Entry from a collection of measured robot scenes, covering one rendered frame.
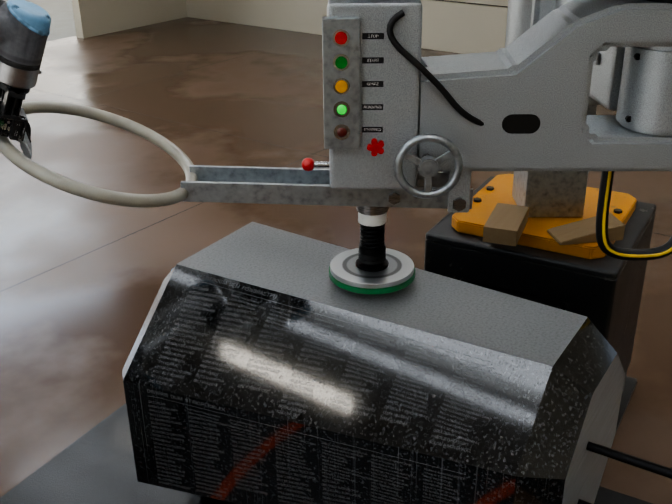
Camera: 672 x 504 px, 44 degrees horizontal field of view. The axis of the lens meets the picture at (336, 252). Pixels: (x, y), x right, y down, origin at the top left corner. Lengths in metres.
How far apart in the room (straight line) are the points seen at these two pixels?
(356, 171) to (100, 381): 1.77
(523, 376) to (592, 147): 0.53
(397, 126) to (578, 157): 0.41
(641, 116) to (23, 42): 1.34
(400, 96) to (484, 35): 6.73
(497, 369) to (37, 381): 2.06
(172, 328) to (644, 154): 1.24
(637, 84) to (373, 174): 0.61
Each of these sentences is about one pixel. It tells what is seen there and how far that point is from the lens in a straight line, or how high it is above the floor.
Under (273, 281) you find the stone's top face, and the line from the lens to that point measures 2.17.
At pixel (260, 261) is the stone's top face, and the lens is 2.28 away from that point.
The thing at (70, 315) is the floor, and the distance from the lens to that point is 3.87.
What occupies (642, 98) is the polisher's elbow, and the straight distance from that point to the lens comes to 1.99.
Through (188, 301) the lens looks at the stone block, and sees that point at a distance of 2.24.
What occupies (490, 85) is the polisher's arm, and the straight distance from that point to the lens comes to 1.87.
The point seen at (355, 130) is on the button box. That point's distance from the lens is 1.85.
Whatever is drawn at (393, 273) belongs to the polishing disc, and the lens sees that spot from 2.07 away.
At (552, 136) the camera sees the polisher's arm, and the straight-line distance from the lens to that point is 1.93.
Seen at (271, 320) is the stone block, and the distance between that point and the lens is 2.10.
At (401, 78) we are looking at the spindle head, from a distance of 1.84.
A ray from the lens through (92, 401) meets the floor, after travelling 3.27.
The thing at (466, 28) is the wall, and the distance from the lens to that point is 8.64.
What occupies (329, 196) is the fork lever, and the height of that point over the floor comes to 1.10.
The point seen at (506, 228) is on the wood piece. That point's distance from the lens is 2.49.
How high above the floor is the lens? 1.83
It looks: 26 degrees down
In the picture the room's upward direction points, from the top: 1 degrees counter-clockwise
